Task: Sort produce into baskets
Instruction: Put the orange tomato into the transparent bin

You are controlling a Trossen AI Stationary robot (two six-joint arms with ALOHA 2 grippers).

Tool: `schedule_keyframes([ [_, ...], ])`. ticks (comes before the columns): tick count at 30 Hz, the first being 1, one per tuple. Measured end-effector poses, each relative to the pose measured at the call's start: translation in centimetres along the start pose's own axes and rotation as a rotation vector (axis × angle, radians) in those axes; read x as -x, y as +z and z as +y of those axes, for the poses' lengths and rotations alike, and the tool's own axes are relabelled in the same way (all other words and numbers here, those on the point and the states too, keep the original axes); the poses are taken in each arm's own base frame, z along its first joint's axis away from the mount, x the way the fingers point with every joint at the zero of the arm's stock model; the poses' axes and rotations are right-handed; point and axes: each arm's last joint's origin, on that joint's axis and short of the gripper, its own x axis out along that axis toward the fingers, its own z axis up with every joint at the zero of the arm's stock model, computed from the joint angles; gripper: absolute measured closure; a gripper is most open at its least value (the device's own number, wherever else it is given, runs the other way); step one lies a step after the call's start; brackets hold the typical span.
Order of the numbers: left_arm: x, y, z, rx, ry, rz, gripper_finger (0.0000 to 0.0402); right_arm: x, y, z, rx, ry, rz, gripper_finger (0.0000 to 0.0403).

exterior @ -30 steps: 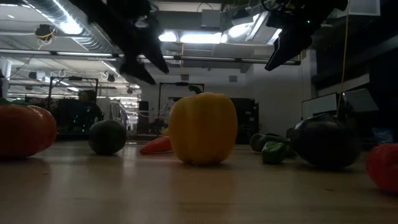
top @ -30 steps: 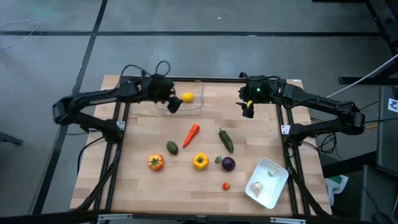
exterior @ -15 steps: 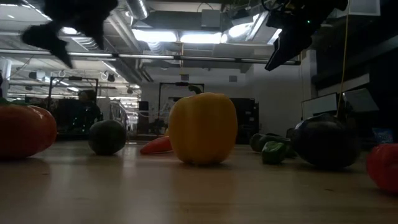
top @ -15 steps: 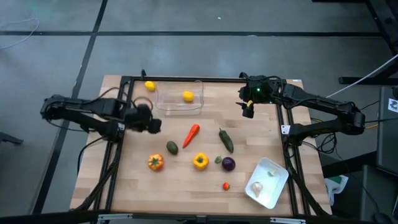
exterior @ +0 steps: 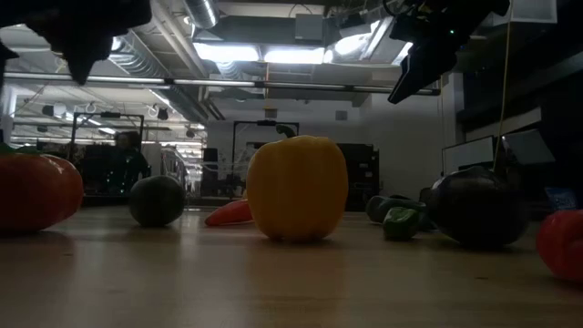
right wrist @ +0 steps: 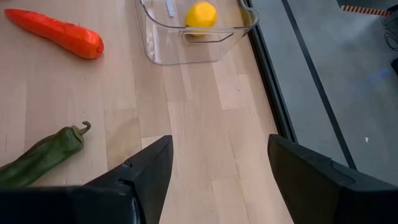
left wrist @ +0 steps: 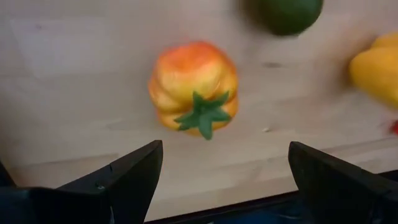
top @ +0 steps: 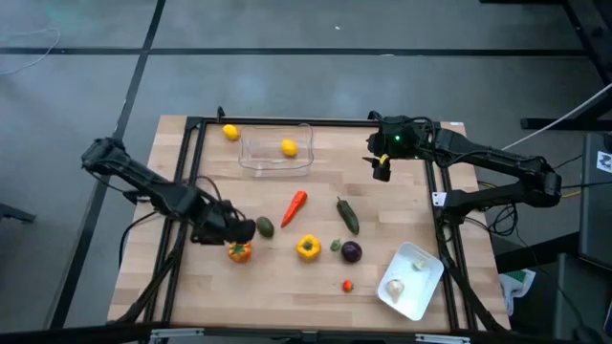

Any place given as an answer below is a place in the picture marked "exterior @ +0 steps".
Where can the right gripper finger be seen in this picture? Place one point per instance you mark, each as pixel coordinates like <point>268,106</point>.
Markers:
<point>423,68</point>

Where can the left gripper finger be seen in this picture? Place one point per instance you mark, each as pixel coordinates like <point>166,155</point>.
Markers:
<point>3,52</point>
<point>82,54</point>

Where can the orange tomato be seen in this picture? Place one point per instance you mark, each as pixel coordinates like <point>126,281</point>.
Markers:
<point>36,191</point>

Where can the dark purple eggplant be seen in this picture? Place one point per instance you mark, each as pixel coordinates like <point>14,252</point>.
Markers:
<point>478,209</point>

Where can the dark green avocado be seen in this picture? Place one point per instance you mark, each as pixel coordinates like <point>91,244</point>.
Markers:
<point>157,201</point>

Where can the yellow bell pepper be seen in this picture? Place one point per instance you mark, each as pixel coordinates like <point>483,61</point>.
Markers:
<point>296,187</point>

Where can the orange-red carrot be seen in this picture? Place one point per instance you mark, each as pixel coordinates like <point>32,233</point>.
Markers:
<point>230,214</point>

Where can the computer monitor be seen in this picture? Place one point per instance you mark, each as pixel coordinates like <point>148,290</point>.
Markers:
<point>528,146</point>
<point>469,155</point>

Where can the person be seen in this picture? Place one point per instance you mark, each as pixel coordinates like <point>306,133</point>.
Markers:
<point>129,164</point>

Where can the grey ceiling box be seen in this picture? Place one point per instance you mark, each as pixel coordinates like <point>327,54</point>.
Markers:
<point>309,27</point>

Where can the black background cabinet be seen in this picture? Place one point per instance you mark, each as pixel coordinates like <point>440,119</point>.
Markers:
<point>362,173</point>

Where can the long grey ceiling pipe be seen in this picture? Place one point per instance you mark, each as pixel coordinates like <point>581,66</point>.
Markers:
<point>205,82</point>

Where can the ceiling light panel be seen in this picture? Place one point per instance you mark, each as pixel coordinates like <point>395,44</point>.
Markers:
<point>225,52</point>
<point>295,55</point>

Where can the blue printed box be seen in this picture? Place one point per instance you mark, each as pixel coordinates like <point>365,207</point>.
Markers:
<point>562,199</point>

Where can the small red tomato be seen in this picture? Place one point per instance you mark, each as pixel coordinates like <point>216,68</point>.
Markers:
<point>565,246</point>

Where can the silver ventilation duct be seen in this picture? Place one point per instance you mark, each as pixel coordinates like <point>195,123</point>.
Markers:
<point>202,11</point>

